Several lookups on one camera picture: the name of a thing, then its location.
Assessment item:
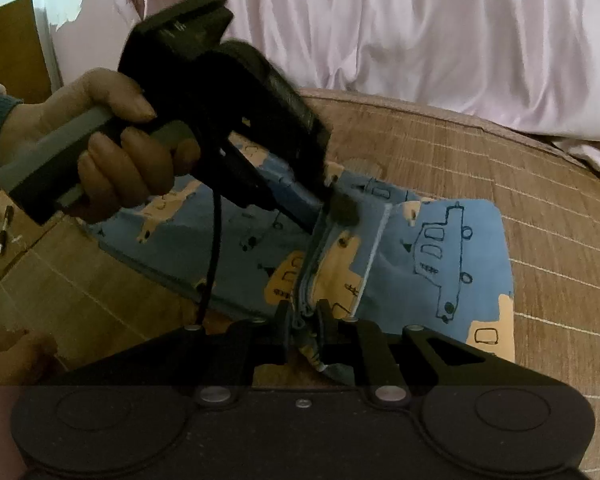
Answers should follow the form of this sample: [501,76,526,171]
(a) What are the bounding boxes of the blue car-print pants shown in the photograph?
[93,163,515,360]

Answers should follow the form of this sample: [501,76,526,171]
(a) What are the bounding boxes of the wooden headboard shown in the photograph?
[0,0,52,104]

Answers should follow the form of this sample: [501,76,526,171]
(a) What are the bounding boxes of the person's left hand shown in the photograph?
[0,68,200,223]

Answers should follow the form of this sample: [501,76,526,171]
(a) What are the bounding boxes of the black pen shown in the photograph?
[0,205,15,256]

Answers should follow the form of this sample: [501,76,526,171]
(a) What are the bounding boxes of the pink satin curtain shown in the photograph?
[114,0,600,171]

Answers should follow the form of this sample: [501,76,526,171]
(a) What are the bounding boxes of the woven bamboo mat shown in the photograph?
[0,90,600,479]

